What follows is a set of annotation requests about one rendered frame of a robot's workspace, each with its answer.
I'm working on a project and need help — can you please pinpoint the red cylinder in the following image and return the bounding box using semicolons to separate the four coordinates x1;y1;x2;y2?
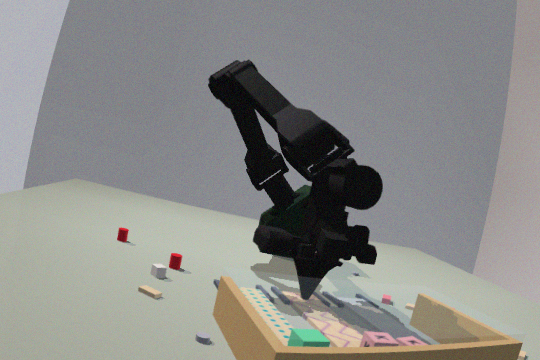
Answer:
117;228;129;242
169;253;182;270

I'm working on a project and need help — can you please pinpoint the white cube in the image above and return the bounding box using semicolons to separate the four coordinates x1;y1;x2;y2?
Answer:
150;264;167;278

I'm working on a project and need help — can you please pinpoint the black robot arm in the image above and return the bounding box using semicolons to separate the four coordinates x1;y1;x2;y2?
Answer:
208;59;383;260

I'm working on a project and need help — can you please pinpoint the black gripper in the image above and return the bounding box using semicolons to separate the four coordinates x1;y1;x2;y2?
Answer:
252;197;377;278

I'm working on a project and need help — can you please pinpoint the wooden open-top tray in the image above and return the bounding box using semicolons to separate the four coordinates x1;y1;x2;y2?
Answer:
213;267;526;360

